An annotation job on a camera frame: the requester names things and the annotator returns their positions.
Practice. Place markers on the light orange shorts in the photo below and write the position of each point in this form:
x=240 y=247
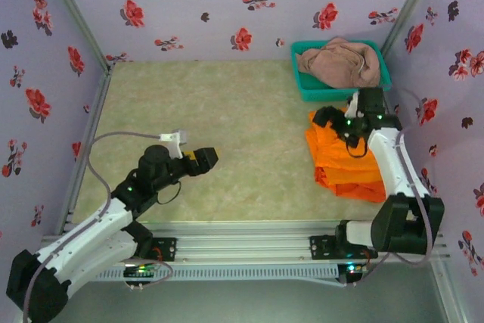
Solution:
x=340 y=160

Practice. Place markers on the dusty pink shorts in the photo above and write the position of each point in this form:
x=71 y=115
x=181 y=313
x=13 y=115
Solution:
x=340 y=66

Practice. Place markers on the red-orange shorts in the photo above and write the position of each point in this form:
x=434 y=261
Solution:
x=359 y=192

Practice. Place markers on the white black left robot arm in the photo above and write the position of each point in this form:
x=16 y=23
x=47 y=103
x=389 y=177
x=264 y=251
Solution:
x=87 y=232

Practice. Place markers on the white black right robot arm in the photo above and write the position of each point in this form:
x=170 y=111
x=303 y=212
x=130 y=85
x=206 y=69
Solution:
x=393 y=164

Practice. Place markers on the teal plastic basket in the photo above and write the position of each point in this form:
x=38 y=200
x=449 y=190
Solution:
x=340 y=95

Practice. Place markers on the aluminium table side rail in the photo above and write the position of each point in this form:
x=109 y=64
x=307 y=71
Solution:
x=98 y=103

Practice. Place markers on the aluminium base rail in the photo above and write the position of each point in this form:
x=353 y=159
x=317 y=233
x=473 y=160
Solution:
x=246 y=241

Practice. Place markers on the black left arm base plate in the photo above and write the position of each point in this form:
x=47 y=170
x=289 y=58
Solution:
x=166 y=249

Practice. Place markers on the aluminium frame post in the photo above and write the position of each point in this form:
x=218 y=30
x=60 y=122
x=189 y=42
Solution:
x=410 y=5
x=450 y=296
x=78 y=13

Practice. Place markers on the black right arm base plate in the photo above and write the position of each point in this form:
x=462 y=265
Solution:
x=321 y=247

